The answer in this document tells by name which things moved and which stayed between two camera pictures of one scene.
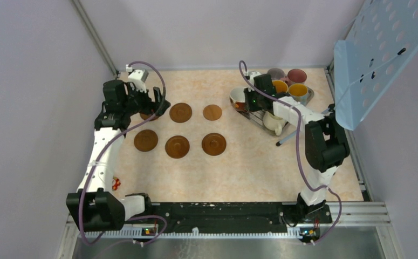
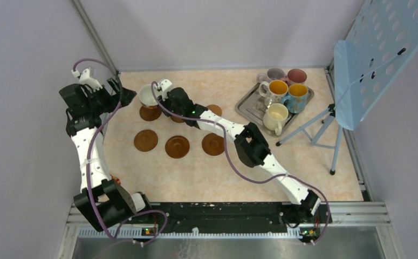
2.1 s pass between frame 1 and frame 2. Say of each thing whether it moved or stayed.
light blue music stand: stayed
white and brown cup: moved
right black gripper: moved
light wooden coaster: stayed
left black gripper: moved
